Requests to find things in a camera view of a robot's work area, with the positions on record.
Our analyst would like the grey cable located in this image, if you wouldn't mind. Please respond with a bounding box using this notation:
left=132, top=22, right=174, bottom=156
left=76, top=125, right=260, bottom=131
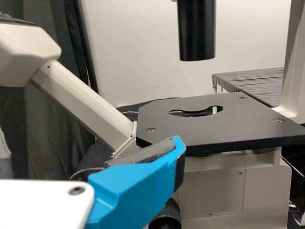
left=69, top=166, right=106, bottom=182

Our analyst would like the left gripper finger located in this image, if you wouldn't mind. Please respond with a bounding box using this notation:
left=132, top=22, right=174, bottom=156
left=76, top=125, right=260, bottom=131
left=85, top=135, right=186, bottom=229

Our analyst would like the cream microscope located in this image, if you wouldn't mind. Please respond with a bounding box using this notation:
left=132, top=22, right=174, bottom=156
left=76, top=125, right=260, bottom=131
left=0, top=0, right=305, bottom=229

